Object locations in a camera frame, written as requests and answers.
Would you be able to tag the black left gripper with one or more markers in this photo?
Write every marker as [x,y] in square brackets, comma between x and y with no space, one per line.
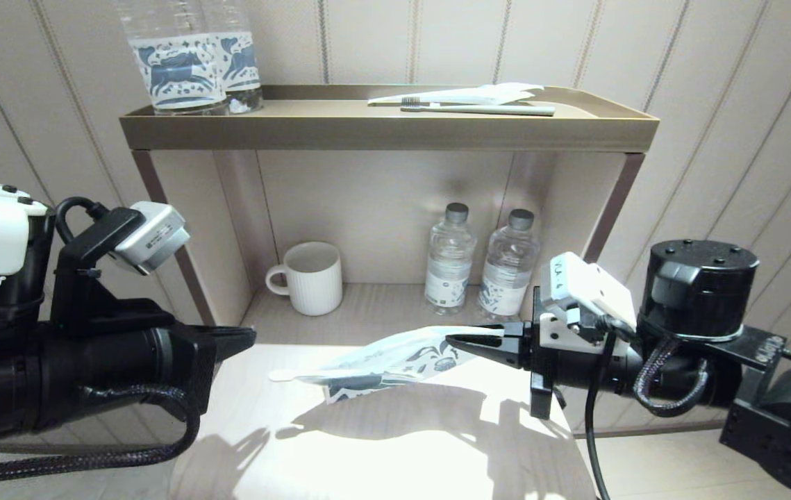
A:
[194,368]

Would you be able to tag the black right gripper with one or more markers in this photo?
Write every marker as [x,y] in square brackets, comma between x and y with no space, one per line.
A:
[544,375]

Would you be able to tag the white toothbrush black bristles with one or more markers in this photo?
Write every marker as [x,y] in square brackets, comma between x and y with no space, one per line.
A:
[291,375]

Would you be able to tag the blue patterned zip pouch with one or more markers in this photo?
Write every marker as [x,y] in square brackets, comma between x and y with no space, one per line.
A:
[402,361]

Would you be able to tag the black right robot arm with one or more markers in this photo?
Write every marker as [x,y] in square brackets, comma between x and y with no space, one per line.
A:
[701,292]

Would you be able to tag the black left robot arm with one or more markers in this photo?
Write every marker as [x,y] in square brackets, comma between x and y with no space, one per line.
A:
[55,382]

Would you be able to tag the small clear water bottle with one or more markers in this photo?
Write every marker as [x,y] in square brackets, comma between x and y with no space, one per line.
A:
[506,278]
[449,271]

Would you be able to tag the white ribbed mug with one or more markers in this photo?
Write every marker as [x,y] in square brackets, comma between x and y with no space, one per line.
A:
[312,278]

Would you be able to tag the pale toothbrush brown bristles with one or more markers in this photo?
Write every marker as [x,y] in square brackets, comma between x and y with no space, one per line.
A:
[492,110]

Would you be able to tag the beige wooden shelf unit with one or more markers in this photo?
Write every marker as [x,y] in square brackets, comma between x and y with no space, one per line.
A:
[367,132]

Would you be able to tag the white paper wrapper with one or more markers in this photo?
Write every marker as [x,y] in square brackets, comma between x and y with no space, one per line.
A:
[492,92]

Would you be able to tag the large bottle blue print label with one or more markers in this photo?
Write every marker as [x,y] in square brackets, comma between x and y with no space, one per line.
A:
[173,69]
[242,62]

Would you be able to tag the white right camera bracket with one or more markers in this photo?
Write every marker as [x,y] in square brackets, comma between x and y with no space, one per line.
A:
[562,337]

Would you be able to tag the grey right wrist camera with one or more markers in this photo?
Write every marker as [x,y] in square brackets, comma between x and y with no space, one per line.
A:
[589,285]

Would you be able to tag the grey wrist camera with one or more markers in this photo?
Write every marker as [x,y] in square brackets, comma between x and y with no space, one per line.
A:
[589,285]
[155,239]

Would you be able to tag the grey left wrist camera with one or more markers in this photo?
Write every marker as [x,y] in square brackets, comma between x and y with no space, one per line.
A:
[155,239]

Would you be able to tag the black left camera bracket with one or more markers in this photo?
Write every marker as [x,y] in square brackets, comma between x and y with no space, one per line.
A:
[82,292]

